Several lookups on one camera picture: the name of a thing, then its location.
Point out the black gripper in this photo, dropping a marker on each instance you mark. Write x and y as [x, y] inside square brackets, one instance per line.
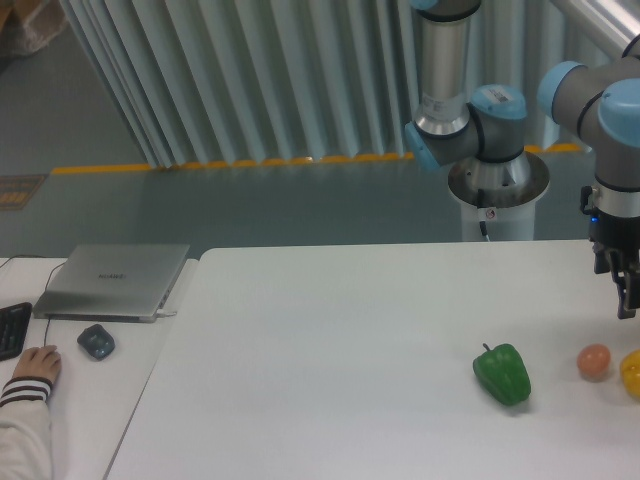
[614, 232]

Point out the striped cuff sleeve forearm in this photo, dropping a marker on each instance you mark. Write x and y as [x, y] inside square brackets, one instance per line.
[26, 429]

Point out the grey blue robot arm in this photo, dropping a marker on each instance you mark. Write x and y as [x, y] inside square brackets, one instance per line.
[480, 137]

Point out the yellow bell pepper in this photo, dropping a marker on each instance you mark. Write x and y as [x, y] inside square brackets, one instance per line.
[629, 369]

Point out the green bell pepper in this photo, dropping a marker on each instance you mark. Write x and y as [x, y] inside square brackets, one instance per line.
[502, 373]

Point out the person's hand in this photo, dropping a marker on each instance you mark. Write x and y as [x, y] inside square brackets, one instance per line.
[39, 362]

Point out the orange egg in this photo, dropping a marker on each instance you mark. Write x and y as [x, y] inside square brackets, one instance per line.
[593, 362]

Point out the white corrugated partition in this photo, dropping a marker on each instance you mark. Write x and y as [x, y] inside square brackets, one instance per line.
[202, 81]

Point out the silver laptop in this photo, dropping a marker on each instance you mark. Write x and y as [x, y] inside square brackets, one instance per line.
[113, 282]

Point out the black keyboard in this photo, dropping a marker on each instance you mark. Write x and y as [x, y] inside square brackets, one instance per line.
[14, 322]

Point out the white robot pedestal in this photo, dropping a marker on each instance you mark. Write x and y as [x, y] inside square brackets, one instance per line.
[497, 220]

